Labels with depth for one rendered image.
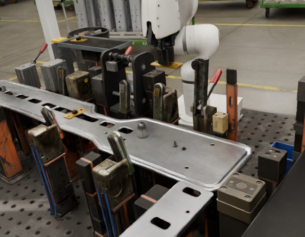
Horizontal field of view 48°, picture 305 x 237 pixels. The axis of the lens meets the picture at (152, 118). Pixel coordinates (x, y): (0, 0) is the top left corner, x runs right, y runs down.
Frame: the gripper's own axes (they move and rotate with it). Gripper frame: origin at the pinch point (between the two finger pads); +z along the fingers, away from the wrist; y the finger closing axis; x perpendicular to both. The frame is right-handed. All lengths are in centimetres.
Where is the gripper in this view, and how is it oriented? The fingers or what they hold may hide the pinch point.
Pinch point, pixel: (165, 55)
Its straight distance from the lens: 88.9
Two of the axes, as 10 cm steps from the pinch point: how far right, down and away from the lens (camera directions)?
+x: 7.7, 2.1, -6.1
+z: 1.2, 8.8, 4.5
